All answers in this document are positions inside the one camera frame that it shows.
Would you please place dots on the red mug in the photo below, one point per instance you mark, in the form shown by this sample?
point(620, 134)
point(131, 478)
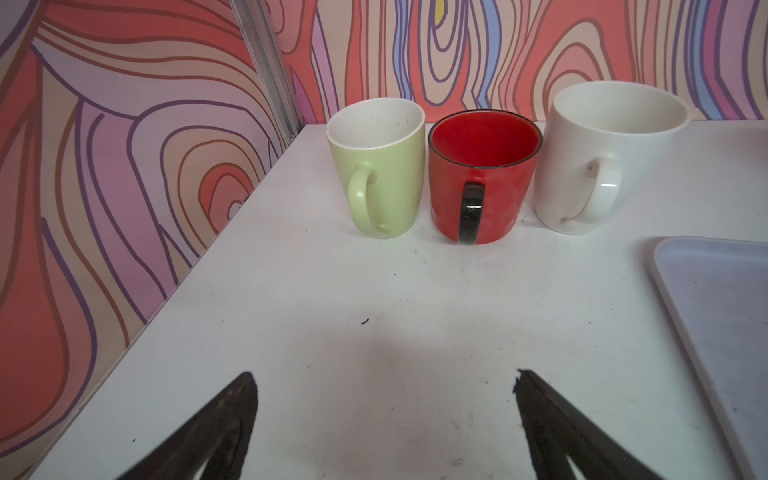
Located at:
point(481, 164)

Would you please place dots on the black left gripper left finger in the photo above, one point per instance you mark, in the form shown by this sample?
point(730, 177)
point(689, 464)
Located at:
point(212, 444)

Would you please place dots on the lavender plastic tray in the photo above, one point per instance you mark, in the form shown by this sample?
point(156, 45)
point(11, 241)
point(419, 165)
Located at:
point(716, 293)

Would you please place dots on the white mug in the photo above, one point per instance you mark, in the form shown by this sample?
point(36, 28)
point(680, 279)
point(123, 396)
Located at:
point(602, 139)

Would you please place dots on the light green mug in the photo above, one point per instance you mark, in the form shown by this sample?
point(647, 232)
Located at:
point(378, 148)

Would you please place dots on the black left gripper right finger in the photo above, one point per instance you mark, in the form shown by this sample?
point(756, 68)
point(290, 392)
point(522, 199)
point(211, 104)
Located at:
point(560, 437)

